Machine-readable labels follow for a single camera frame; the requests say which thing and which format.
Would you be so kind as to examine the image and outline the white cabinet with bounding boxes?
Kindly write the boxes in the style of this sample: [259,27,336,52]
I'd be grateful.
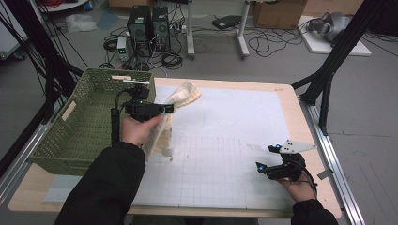
[0,6,30,61]

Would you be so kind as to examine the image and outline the teal sheet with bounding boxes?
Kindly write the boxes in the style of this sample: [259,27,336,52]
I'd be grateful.
[96,10,120,31]

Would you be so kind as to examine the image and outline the brown cardboard box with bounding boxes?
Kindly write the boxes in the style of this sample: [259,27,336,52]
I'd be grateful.
[252,0,308,30]

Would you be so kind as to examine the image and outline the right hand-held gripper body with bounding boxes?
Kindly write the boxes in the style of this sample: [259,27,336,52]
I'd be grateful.
[266,139,317,182]

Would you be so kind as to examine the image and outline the flat black device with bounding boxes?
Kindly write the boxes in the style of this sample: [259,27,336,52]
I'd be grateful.
[211,14,242,31]

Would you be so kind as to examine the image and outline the grey helmet-shaped device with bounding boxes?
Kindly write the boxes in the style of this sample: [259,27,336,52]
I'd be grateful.
[306,11,353,43]

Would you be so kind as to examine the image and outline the white grid mat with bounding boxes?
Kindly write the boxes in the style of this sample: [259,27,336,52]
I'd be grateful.
[43,85,294,211]

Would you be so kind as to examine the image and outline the white floor board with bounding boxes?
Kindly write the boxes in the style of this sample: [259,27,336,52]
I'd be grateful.
[297,15,373,57]

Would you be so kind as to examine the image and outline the large black computer tower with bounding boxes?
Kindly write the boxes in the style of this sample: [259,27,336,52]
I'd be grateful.
[126,5,153,58]

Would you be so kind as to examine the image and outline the slim black computer tower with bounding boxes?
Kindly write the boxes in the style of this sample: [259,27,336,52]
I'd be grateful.
[151,6,172,53]

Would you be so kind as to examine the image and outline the white power strip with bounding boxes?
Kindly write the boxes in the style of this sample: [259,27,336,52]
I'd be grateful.
[170,23,188,33]

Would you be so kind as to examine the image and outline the person's left hand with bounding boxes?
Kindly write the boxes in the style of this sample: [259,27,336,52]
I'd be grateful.
[120,113,166,147]

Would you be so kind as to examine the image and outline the aluminium rail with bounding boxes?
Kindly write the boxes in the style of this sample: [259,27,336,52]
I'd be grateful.
[299,99,366,225]
[0,121,54,204]

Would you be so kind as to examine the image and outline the coiled black cable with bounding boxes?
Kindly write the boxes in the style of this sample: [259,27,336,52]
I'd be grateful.
[161,51,184,70]

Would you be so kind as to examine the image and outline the white desk leg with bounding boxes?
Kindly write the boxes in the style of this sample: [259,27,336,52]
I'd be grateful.
[186,0,197,60]
[236,0,252,60]

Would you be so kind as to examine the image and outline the right hand-held gripper cable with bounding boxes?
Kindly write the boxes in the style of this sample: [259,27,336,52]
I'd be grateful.
[294,162,318,196]

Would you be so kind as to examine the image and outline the green woven basket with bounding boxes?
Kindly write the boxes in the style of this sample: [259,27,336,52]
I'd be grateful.
[28,67,157,176]

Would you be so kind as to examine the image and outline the small white power supply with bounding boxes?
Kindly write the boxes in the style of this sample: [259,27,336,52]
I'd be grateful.
[116,36,130,62]

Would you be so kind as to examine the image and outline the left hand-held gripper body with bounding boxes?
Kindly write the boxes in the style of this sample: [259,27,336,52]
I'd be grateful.
[122,79,162,122]

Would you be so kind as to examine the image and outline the clear plastic bag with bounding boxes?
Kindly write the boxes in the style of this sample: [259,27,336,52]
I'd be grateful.
[65,13,99,34]

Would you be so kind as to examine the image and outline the cream printed cloth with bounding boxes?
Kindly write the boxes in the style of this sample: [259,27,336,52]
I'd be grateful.
[142,80,202,162]

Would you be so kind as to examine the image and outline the black metal frame stand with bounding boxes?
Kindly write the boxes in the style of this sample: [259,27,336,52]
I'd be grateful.
[290,0,389,136]
[0,0,84,124]

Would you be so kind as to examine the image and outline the tangled black floor cable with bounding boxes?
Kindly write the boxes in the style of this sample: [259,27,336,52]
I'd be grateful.
[247,27,304,58]

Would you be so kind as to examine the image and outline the person's right hand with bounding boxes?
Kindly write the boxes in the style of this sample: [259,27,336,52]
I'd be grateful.
[276,177,317,203]

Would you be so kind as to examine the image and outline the small grey metal bracket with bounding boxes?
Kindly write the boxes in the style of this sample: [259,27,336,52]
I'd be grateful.
[316,168,334,181]

